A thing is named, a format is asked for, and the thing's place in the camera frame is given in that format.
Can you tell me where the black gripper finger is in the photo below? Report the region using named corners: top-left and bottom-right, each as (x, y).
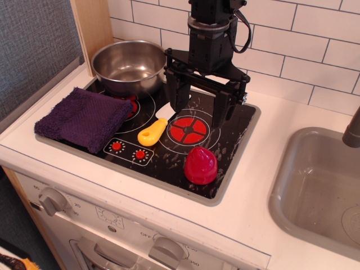
top-left (212, 91), bottom-right (237, 128)
top-left (165, 69), bottom-right (190, 112)

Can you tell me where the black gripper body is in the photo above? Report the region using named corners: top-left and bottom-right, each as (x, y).
top-left (165, 20), bottom-right (250, 104)

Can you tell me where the yellow toy knife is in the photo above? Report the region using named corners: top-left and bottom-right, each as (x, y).
top-left (137, 102), bottom-right (176, 147)

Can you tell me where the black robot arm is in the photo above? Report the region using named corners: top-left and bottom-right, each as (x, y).
top-left (165, 1), bottom-right (251, 128)

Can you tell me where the stainless steel pot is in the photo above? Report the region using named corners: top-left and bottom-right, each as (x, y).
top-left (91, 40), bottom-right (167, 99)

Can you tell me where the black toy stovetop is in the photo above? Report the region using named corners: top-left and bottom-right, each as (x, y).
top-left (37, 88), bottom-right (260, 206)

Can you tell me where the red toy strawberry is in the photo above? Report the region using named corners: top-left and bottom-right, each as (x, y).
top-left (184, 147), bottom-right (218, 185)

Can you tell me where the purple folded cloth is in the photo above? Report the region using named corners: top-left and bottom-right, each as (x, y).
top-left (34, 87), bottom-right (133, 154)

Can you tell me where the wooden side panel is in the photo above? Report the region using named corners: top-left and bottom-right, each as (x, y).
top-left (70, 0), bottom-right (114, 77)

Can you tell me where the grey sink basin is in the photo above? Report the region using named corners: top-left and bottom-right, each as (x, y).
top-left (269, 127), bottom-right (359, 260)

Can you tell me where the grey faucet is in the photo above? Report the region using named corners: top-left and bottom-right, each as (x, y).
top-left (342, 107), bottom-right (360, 148)

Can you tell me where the grey right oven knob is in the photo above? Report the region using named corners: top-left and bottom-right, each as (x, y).
top-left (148, 237), bottom-right (185, 269)

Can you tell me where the grey oven knob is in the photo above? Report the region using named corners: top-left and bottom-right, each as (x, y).
top-left (148, 237), bottom-right (185, 269)
top-left (39, 187), bottom-right (68, 217)

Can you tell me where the grey left oven knob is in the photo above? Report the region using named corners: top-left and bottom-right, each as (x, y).
top-left (39, 187), bottom-right (68, 217)

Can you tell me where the white toy oven front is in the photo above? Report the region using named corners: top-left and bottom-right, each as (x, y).
top-left (15, 173), bottom-right (270, 269)

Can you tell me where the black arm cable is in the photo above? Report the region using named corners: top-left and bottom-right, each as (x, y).
top-left (227, 10), bottom-right (252, 55)

